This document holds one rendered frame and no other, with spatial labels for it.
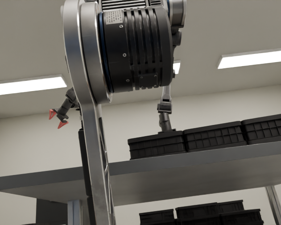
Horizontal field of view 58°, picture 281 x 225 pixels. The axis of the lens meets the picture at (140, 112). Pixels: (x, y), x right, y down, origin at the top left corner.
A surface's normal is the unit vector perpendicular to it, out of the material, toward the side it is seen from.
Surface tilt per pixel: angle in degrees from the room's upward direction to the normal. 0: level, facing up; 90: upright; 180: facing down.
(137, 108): 90
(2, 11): 180
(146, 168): 90
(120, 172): 90
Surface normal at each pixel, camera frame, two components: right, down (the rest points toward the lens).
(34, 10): 0.12, 0.91
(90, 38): 0.02, -0.04
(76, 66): 0.07, 0.36
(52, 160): -0.03, -0.39
